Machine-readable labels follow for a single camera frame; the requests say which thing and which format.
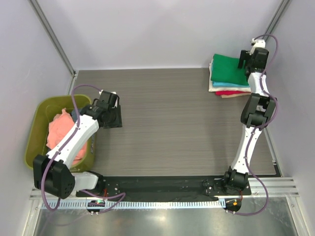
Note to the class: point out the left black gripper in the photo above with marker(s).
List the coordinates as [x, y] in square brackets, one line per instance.
[117, 123]

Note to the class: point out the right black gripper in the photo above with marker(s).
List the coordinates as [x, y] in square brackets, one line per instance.
[244, 55]

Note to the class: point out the green t shirt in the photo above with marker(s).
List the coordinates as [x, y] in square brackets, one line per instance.
[225, 69]

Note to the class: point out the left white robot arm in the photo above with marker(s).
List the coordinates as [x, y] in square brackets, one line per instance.
[51, 172]

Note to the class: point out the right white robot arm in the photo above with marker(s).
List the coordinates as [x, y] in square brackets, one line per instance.
[256, 114]

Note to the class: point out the grey blue t shirt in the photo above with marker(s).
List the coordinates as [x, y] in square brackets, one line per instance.
[73, 114]

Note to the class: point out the folded cyan t shirt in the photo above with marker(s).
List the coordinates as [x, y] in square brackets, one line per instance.
[225, 84]

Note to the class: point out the folded tan t shirt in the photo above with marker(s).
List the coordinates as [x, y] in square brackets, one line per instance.
[231, 96]

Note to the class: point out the folded red t shirt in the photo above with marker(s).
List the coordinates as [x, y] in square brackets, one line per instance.
[231, 93]

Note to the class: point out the folded cream t shirt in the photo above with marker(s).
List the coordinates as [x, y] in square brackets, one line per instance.
[216, 89]

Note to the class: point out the salmon pink t shirt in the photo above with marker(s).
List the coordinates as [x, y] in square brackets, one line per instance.
[60, 130]

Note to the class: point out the olive green plastic bin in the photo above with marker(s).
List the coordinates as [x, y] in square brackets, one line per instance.
[37, 140]

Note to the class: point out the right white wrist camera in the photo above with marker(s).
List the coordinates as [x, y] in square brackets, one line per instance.
[257, 43]

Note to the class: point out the right aluminium corner post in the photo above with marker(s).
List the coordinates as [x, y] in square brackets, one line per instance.
[281, 9]

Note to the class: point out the aluminium corner post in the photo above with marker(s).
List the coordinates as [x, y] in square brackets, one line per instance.
[51, 34]
[281, 9]

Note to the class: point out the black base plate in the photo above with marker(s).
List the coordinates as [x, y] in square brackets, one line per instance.
[169, 188]

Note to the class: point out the white slotted cable duct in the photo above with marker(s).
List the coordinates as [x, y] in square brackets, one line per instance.
[99, 204]

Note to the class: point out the left aluminium corner post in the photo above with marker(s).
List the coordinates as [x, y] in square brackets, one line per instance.
[51, 34]

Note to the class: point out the aluminium rail frame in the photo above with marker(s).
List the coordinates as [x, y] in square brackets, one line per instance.
[272, 187]

